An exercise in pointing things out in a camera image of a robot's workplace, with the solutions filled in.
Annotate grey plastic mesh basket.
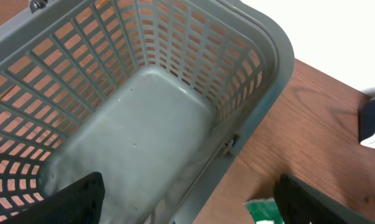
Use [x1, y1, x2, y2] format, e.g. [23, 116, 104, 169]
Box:
[0, 0, 294, 223]

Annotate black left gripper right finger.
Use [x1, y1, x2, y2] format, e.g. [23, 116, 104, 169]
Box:
[273, 174, 373, 224]

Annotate white barcode scanner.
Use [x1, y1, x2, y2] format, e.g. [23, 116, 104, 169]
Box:
[359, 97, 375, 149]

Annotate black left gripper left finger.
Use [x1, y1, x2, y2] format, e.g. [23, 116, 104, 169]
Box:
[3, 172, 105, 224]

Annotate dark green package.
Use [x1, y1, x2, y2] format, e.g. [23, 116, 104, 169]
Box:
[245, 198, 284, 224]

